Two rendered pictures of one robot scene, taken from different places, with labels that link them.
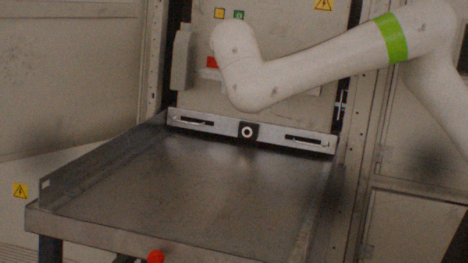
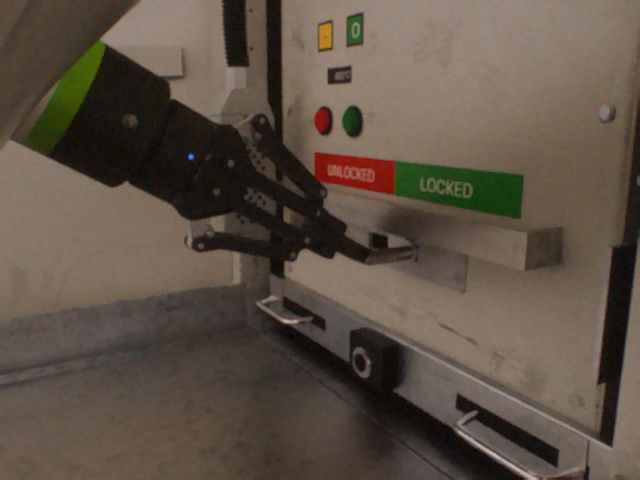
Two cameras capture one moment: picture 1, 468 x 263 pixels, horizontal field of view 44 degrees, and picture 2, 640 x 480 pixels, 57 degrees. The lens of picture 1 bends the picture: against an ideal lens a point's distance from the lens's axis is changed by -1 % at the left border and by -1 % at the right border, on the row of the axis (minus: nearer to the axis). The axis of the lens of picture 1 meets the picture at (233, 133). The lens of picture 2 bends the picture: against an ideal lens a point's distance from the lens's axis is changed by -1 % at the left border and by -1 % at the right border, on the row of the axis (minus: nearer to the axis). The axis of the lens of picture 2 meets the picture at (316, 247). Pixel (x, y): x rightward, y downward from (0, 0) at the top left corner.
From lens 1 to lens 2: 1.35 m
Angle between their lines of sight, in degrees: 45
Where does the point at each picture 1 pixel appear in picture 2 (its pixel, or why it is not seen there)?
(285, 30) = (450, 39)
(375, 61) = not seen: outside the picture
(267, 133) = (416, 377)
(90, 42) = not seen: hidden behind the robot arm
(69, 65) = (28, 171)
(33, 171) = not seen: hidden behind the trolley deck
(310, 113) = (529, 337)
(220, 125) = (334, 331)
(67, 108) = (34, 256)
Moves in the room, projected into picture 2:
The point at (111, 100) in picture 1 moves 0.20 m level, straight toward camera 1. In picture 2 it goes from (149, 249) to (22, 279)
